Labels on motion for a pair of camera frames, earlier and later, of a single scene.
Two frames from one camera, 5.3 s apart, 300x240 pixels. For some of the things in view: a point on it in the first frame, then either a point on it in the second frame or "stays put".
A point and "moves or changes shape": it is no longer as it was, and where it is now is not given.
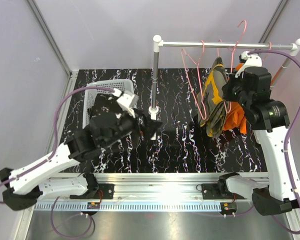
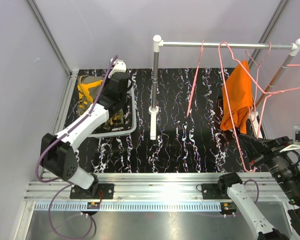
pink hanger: x=192 y=69 moves or changes shape
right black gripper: x=227 y=88 -> x=273 y=146
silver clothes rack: x=157 y=43 stays put
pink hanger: x=227 y=106 -> x=264 y=89
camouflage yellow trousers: x=211 y=109 -> x=88 y=87
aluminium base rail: x=154 y=191 stays put
